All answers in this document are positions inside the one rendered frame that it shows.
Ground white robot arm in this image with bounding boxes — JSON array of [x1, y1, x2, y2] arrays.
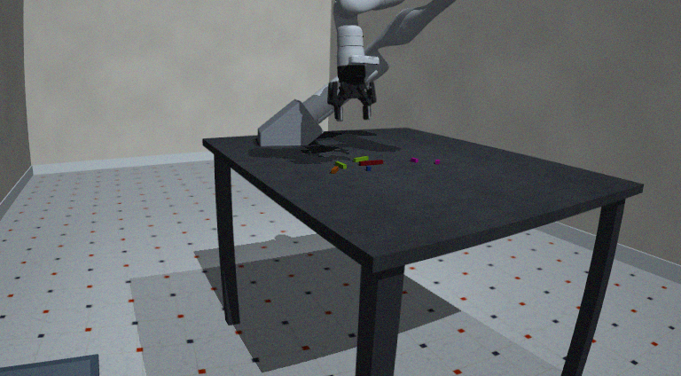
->
[[303, 0, 456, 124]]

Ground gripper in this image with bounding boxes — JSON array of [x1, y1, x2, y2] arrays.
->
[[327, 65, 376, 121]]

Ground red rod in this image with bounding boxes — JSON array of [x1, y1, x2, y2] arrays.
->
[[359, 160, 383, 166]]

